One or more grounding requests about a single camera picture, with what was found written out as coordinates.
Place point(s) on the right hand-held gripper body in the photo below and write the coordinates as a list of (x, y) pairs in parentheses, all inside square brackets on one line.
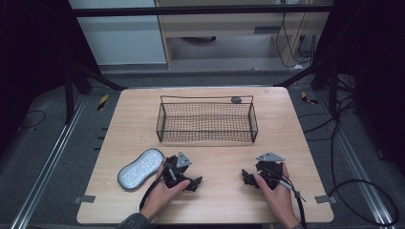
[(270, 169)]

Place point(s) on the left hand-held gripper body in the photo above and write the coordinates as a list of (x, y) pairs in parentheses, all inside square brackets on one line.
[(177, 168)]

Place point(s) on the person's left hand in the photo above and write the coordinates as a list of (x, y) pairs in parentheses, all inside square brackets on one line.
[(160, 196)]

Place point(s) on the person's right hand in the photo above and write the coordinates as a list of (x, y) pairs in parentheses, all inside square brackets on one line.
[(279, 200)]

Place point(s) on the black yellow tape strip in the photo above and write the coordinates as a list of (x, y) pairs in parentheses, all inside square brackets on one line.
[(307, 98), (103, 102)]

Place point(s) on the black metal stand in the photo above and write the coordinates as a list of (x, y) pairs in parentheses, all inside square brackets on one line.
[(333, 89), (68, 92)]

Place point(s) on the white cabinet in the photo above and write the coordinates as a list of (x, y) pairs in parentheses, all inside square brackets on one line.
[(121, 38)]

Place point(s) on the wooden desk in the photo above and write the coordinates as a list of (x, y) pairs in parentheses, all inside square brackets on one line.
[(229, 25)]

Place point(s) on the black curtain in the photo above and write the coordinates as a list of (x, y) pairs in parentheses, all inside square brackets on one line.
[(375, 63), (31, 57)]

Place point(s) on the grey table bracket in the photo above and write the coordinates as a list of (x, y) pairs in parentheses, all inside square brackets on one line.
[(84, 199), (325, 199)]

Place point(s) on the aluminium floor rail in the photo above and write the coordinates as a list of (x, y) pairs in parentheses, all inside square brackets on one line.
[(356, 165), (47, 165)]

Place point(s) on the black horizontal frame bar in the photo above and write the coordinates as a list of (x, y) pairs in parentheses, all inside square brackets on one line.
[(191, 11)]

